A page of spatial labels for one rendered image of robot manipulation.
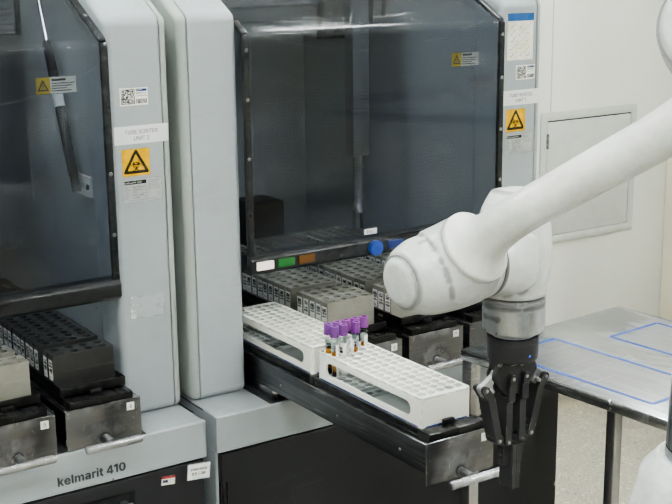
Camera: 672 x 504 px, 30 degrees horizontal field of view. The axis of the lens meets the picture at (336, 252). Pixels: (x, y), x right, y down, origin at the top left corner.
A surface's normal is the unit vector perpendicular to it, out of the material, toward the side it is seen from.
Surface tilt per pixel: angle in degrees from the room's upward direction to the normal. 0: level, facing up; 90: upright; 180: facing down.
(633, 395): 0
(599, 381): 0
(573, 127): 90
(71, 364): 90
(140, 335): 90
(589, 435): 0
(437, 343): 90
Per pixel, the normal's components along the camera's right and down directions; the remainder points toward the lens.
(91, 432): 0.55, 0.19
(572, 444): -0.01, -0.97
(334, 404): -0.83, 0.14
